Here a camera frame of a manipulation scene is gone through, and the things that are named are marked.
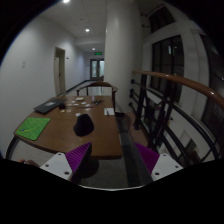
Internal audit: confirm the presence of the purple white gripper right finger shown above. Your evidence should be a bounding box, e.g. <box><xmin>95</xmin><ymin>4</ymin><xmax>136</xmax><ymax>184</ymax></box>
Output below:
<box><xmin>135</xmin><ymin>143</ymin><xmax>183</xmax><ymax>182</ymax></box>

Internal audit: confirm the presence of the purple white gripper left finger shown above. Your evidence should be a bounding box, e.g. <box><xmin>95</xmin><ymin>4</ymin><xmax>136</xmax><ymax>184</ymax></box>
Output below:
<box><xmin>41</xmin><ymin>142</ymin><xmax>92</xmax><ymax>180</ymax></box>

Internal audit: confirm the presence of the black vertical computer mouse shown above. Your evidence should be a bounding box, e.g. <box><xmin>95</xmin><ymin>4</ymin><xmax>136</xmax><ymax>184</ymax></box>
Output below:
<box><xmin>73</xmin><ymin>114</ymin><xmax>94</xmax><ymax>137</ymax></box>

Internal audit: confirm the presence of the green mouse pad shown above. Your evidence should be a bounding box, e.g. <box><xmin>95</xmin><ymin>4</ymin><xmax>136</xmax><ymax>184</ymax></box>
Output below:
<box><xmin>16</xmin><ymin>117</ymin><xmax>50</xmax><ymax>141</ymax></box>

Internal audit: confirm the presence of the black metal railing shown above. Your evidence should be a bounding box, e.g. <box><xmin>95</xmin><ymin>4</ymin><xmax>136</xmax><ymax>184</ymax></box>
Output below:
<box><xmin>129</xmin><ymin>74</ymin><xmax>224</xmax><ymax>166</ymax></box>

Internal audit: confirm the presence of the small black cup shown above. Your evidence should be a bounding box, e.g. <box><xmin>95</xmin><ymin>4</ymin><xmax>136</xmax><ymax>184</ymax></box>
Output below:
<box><xmin>59</xmin><ymin>103</ymin><xmax>66</xmax><ymax>109</ymax></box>

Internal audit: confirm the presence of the dark grey laptop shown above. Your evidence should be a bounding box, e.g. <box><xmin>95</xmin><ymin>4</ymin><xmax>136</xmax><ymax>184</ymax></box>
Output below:
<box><xmin>34</xmin><ymin>99</ymin><xmax>64</xmax><ymax>114</ymax></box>

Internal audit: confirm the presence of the white notepad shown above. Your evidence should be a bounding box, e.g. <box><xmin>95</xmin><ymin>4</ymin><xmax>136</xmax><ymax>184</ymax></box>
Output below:
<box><xmin>104</xmin><ymin>108</ymin><xmax>115</xmax><ymax>116</ymax></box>

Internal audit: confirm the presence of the white paper on table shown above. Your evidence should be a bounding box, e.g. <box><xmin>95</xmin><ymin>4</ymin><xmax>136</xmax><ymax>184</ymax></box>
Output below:
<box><xmin>76</xmin><ymin>97</ymin><xmax>84</xmax><ymax>101</ymax></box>

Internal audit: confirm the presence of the wooden chair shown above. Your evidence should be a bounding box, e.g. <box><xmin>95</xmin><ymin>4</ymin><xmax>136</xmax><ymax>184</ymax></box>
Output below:
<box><xmin>75</xmin><ymin>81</ymin><xmax>119</xmax><ymax>111</ymax></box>

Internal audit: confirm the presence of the wooden stair handrail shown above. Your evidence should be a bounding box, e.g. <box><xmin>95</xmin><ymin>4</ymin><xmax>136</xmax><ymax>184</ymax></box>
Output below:
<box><xmin>132</xmin><ymin>70</ymin><xmax>224</xmax><ymax>110</ymax></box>

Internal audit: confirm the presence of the glass double door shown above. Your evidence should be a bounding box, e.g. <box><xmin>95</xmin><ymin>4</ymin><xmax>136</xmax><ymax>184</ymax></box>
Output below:
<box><xmin>90</xmin><ymin>59</ymin><xmax>105</xmax><ymax>81</ymax></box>

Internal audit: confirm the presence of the black framed window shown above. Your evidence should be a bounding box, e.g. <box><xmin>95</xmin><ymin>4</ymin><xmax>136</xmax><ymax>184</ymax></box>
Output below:
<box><xmin>150</xmin><ymin>35</ymin><xmax>184</xmax><ymax>102</ymax></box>

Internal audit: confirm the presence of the side doorway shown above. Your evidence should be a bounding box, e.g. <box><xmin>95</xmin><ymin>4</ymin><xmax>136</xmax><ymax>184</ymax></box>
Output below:
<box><xmin>54</xmin><ymin>47</ymin><xmax>66</xmax><ymax>96</ymax></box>

